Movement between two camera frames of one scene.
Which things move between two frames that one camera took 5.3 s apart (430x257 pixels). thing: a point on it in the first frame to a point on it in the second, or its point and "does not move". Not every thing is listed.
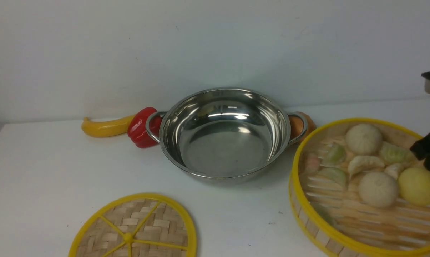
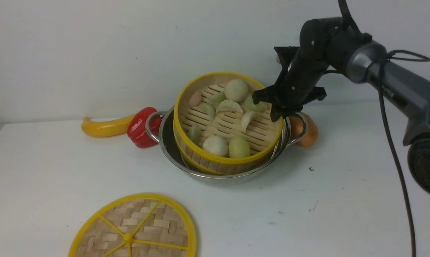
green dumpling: x=334 y=175 to x=209 y=110
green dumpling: x=336 y=154 to x=217 y=98
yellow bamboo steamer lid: x=146 y=225 does not move
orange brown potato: x=296 y=125 does not move
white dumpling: x=363 y=162 to x=229 y=106
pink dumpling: x=312 y=164 to x=195 y=99
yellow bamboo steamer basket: x=338 y=218 to x=218 y=129
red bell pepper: x=137 y=132 does not move
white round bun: x=363 y=139 to x=236 y=90
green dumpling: x=329 y=215 to x=195 y=133
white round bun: x=377 y=189 to x=216 y=145
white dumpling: x=393 y=170 to x=245 y=120
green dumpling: x=393 y=154 to x=262 y=107
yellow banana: x=106 y=129 does not move
